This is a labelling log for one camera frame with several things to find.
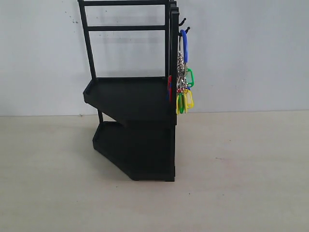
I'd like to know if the colourful key tag bunch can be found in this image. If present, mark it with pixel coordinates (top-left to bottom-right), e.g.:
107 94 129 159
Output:
166 28 195 115

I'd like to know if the black two-tier rack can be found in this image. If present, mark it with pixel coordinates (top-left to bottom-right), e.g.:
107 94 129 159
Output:
78 0 188 182

